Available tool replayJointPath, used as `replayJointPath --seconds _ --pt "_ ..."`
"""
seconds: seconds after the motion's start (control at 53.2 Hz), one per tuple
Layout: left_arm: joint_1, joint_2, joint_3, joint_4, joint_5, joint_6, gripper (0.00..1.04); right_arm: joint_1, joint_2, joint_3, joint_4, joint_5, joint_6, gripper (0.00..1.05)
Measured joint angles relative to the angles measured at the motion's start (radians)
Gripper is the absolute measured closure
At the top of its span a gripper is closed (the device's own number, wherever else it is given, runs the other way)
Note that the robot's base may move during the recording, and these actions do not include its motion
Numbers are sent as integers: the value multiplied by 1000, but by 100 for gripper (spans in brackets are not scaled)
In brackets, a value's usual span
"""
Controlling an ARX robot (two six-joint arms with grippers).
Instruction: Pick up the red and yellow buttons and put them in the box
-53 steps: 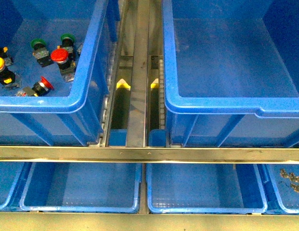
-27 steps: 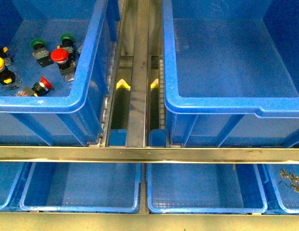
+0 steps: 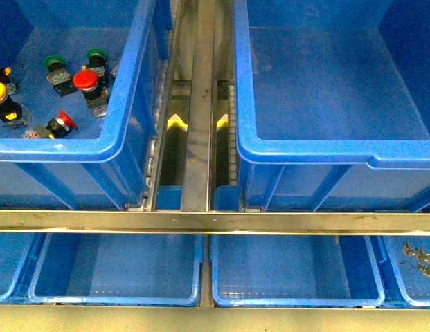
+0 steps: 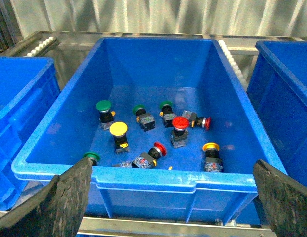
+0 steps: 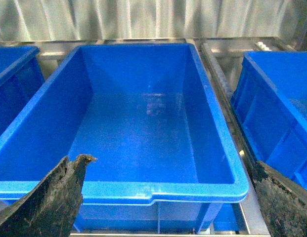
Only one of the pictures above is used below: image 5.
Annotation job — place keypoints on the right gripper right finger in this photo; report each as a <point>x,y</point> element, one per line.
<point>283,203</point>

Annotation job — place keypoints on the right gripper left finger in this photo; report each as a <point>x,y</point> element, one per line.
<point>51,207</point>

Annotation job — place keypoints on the blue source bin with buttons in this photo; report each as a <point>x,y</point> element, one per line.
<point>20,79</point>

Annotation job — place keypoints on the blue target bin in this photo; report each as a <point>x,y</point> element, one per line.
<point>270,103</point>

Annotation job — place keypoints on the empty blue middle bin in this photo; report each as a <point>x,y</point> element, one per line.
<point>165,160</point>

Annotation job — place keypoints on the metal roller rail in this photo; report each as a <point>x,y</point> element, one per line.
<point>225,92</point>

